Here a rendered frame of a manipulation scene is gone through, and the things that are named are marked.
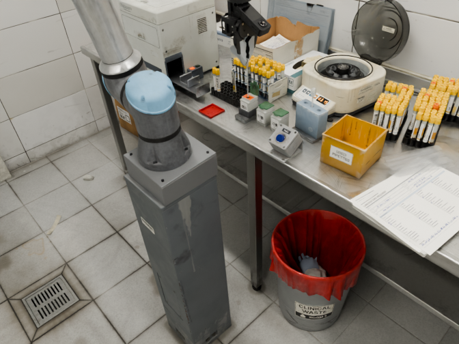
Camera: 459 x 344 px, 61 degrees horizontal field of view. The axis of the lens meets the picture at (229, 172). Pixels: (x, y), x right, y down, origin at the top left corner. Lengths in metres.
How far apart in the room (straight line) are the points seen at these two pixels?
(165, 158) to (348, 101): 0.65
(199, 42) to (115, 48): 0.66
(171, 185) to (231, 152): 1.21
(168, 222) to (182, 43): 0.76
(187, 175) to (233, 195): 1.30
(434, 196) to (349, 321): 0.90
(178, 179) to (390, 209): 0.55
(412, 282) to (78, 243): 1.65
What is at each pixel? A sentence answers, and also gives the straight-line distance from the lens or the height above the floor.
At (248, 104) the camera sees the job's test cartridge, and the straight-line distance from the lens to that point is 1.34.
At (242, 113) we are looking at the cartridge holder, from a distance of 1.38.
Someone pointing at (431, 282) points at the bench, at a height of 0.27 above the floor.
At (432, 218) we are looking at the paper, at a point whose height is 0.89.
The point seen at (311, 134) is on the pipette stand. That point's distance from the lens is 1.28.
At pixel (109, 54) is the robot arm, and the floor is 1.23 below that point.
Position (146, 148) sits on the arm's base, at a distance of 1.06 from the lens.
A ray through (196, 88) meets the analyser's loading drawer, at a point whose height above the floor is 0.93.
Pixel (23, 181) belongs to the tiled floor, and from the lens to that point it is 2.89.
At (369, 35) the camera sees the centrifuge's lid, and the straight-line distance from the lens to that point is 1.63.
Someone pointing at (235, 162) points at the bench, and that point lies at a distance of 2.16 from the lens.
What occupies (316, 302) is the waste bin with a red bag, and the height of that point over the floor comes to 0.26.
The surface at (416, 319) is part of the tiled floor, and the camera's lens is 1.98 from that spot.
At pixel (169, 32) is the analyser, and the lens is 1.56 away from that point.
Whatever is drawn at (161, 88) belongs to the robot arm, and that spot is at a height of 1.17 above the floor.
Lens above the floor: 1.62
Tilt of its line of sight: 40 degrees down
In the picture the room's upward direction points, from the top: 4 degrees counter-clockwise
